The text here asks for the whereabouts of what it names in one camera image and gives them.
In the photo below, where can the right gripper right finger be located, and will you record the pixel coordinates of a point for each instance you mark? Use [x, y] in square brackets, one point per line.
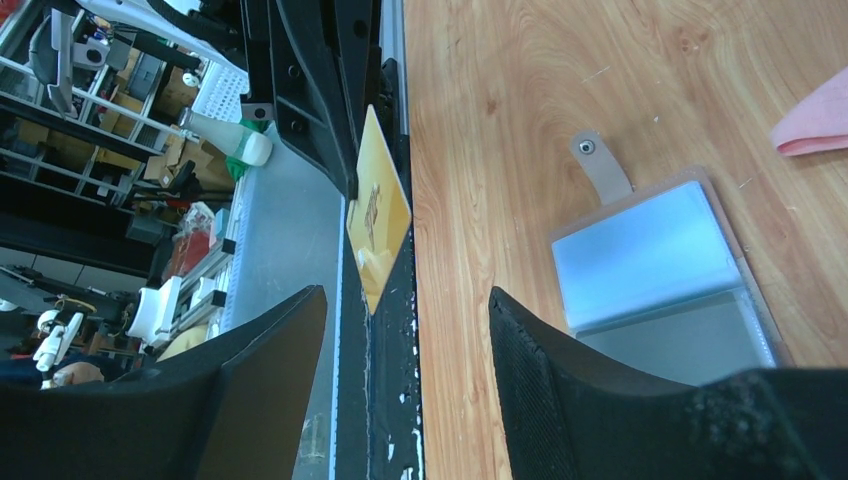
[571, 412]

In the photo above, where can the background storage shelf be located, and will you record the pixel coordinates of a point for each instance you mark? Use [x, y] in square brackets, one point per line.
[85, 103]

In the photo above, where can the pink cloth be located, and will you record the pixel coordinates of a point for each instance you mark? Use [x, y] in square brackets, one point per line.
[818, 123]

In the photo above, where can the white plastic bottle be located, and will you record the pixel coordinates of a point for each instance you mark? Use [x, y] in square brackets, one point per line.
[233, 139]

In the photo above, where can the pink card holder wallet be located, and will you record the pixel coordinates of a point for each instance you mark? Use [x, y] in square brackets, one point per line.
[656, 278]

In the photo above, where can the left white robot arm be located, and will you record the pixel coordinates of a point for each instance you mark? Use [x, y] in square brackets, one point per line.
[213, 29]

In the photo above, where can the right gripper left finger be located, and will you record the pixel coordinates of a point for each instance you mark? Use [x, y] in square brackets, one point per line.
[232, 407]

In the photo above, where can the gold VIP credit card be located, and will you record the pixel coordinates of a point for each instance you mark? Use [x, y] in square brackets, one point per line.
[379, 216]

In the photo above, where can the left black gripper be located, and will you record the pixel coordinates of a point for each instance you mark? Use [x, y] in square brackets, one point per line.
[314, 67]

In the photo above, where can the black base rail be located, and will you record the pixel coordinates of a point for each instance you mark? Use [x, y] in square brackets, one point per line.
[378, 417]

